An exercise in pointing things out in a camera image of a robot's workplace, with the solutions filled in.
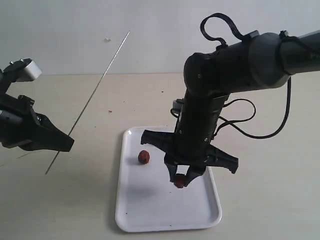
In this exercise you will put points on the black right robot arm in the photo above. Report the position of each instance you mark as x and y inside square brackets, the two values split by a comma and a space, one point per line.
[257, 62]

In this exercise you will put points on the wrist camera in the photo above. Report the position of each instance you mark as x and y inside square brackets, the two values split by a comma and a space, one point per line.
[23, 70]
[176, 107]

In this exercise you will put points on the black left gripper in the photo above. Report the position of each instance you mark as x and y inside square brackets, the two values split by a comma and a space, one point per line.
[16, 130]

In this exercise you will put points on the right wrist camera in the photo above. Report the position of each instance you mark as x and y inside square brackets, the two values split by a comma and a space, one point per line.
[176, 107]

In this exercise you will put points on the red ball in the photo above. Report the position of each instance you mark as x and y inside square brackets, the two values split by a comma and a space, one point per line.
[179, 181]
[143, 157]

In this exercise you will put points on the thin metal skewer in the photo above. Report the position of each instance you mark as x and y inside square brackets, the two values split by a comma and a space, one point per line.
[99, 82]

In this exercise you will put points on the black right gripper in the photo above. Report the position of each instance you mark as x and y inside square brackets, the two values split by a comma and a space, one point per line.
[190, 143]

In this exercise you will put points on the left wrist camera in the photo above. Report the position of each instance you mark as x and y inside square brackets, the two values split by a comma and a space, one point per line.
[23, 70]

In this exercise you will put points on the white rectangular plastic tray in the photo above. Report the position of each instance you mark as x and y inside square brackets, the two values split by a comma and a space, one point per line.
[146, 200]

